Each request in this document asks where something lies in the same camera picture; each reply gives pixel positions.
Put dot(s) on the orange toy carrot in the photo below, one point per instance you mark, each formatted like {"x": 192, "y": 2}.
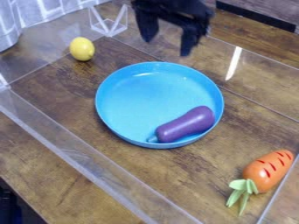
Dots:
{"x": 261, "y": 176}

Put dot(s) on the clear acrylic corner bracket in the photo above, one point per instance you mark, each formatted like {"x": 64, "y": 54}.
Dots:
{"x": 106, "y": 26}

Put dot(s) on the dark wooden ledge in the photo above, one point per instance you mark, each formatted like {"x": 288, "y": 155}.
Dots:
{"x": 278, "y": 23}

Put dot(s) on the grey checked curtain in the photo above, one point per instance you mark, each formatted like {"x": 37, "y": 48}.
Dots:
{"x": 21, "y": 14}

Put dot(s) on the blue round tray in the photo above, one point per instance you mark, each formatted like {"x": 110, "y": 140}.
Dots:
{"x": 148, "y": 94}

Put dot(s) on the clear acrylic enclosure wall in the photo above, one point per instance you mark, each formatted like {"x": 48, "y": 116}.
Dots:
{"x": 132, "y": 192}

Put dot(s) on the yellow toy lemon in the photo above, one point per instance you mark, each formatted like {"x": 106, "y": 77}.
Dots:
{"x": 82, "y": 49}

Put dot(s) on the purple toy eggplant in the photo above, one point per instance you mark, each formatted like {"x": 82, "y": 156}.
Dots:
{"x": 197, "y": 121}

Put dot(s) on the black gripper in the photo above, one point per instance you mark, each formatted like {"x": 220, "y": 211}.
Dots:
{"x": 192, "y": 14}

